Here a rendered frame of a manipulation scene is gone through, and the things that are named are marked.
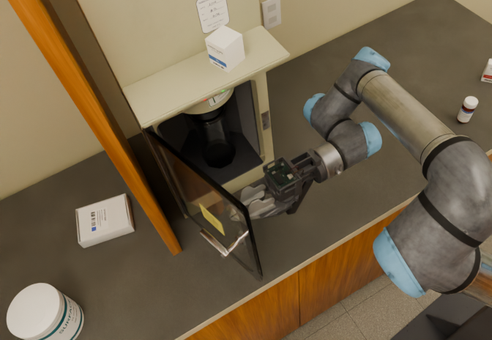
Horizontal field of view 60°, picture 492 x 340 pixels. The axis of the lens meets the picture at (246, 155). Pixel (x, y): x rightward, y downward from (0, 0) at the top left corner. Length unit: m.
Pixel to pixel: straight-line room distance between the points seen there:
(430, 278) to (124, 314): 0.82
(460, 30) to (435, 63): 0.21
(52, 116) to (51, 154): 0.16
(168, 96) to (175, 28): 0.13
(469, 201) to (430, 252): 0.10
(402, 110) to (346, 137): 0.16
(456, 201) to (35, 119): 1.18
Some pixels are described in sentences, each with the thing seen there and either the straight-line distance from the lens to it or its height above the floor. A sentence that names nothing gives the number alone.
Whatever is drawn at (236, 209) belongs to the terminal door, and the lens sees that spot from 0.81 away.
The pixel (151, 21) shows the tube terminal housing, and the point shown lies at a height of 1.62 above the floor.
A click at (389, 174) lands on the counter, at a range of 1.39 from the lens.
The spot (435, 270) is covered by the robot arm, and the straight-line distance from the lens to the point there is 0.75.
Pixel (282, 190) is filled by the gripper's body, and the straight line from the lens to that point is 0.86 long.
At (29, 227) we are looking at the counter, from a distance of 1.52.
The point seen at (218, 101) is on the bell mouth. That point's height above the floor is 1.33.
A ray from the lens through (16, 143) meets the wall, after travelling 1.51.
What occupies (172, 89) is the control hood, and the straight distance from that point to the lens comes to 0.84.
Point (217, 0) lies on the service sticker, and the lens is 0.86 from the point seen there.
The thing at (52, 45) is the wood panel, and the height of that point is 1.71.
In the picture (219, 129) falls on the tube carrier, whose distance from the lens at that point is 1.17.
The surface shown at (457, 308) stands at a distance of 2.27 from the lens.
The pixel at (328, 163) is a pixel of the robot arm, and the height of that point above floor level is 1.33.
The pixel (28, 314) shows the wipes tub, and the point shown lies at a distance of 1.22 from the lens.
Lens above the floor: 2.09
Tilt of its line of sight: 54 degrees down
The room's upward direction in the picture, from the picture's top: 11 degrees counter-clockwise
